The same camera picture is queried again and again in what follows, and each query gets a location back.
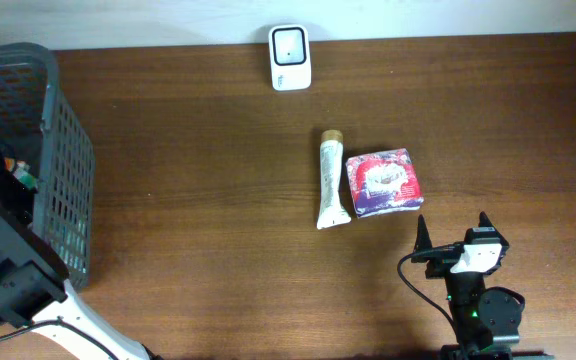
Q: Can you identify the white tube with gold cap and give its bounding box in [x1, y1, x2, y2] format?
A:
[316, 129, 351, 230]

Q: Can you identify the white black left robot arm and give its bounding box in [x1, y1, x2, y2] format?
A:
[0, 150, 155, 359]

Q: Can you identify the small teal tissue packet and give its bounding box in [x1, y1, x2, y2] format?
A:
[13, 167, 37, 191]

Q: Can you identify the grey plastic mesh basket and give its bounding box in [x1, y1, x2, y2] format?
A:
[0, 43, 96, 290]

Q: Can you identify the orange tissue packet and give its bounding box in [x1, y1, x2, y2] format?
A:
[4, 157, 30, 177]

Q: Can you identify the purple red tissue pack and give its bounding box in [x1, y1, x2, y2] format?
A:
[346, 148, 424, 218]

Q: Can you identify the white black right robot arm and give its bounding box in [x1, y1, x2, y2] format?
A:
[401, 213, 551, 360]

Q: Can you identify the white barcode scanner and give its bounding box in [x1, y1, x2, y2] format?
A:
[268, 24, 312, 92]

